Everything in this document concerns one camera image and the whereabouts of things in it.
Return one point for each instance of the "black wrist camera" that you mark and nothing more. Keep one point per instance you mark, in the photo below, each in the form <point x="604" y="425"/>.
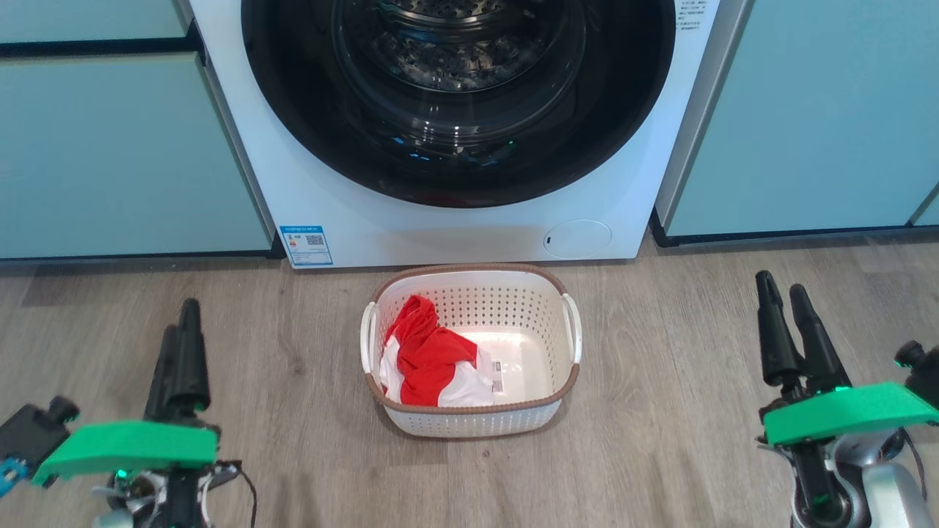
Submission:
<point x="924" y="370"/>
<point x="29" y="436"/>

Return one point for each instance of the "black round glass washer door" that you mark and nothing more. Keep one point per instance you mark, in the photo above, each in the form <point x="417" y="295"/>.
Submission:
<point x="293" y="110"/>

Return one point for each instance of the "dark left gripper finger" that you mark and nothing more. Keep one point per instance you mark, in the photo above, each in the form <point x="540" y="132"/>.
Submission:
<point x="192" y="367"/>
<point x="160" y="381"/>

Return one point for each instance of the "white laundry basket brown rim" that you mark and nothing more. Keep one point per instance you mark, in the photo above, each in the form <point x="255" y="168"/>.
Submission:
<point x="535" y="352"/>

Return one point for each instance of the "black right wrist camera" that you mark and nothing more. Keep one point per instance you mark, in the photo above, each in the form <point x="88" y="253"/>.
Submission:
<point x="924" y="370"/>

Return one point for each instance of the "blue left camera connector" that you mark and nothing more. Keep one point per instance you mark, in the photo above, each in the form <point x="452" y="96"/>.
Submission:
<point x="9" y="477"/>

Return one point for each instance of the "narrow pale green cabinet door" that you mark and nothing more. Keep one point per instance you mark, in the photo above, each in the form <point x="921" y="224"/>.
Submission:
<point x="930" y="211"/>

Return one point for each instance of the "stainless steel washing machine drum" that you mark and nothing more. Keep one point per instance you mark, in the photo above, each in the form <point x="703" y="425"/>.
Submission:
<point x="455" y="59"/>

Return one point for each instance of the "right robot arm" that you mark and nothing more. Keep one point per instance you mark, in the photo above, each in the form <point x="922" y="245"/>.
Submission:
<point x="888" y="491"/>

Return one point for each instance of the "white front-load washing machine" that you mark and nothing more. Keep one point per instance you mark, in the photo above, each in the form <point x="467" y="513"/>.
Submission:
<point x="367" y="227"/>

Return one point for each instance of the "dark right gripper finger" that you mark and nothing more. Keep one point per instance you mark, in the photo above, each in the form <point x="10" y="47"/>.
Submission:
<point x="818" y="352"/>
<point x="776" y="345"/>

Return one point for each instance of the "small red garment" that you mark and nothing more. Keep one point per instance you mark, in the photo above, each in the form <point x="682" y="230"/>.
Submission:
<point x="418" y="315"/>

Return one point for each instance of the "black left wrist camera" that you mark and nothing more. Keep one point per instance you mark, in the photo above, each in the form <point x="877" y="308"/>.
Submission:
<point x="29" y="436"/>

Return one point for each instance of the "red and white garment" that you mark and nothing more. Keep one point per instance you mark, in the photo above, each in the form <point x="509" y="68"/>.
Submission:
<point x="433" y="367"/>

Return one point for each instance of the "round white filter cover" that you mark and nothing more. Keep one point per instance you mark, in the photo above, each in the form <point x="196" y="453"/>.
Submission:
<point x="578" y="239"/>

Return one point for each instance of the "blue energy label sticker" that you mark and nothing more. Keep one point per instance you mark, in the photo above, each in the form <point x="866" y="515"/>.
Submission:
<point x="306" y="246"/>

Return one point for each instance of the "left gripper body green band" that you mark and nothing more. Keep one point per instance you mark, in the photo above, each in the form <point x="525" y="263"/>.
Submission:
<point x="132" y="447"/>

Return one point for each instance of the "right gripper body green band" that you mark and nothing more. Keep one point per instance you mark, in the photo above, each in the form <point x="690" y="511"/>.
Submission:
<point x="843" y="414"/>

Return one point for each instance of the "printed instruction text label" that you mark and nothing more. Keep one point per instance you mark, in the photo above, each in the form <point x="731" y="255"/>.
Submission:
<point x="689" y="15"/>

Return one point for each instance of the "pale green cabinet drawer front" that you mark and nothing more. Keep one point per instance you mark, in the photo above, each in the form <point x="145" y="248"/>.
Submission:
<point x="88" y="18"/>

